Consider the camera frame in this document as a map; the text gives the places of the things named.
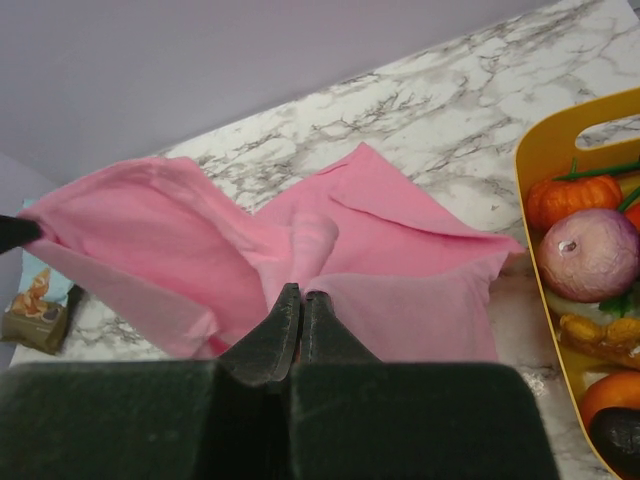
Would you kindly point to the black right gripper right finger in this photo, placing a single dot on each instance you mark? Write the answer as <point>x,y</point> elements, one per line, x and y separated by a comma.
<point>353,417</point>

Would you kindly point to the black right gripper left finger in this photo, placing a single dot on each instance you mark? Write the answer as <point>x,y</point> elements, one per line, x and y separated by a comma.
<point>179,419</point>

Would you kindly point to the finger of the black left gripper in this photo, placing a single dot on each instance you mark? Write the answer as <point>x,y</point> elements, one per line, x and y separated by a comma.
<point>17,232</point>

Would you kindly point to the pink t-shirt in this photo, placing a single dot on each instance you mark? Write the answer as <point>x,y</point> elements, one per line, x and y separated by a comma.
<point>159,244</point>

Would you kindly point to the blue chips bag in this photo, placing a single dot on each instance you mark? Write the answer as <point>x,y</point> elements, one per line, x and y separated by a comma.
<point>40,313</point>

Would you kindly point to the dark avocado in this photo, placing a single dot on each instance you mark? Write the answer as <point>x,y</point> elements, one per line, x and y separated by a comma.
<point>614,431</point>

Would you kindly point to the orange fruit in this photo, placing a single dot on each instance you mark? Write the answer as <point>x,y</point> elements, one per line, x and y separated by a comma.
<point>615,390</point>

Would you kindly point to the ginger root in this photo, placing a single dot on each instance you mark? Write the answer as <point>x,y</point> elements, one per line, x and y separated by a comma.
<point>617,342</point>

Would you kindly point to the purple onion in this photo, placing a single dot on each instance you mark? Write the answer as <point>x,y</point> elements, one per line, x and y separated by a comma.
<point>590,256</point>

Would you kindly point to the small orange pumpkin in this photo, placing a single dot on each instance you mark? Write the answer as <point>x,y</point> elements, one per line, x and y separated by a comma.
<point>549,201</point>

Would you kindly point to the yellow plastic basket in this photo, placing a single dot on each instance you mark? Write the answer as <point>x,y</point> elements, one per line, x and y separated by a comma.
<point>550,150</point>

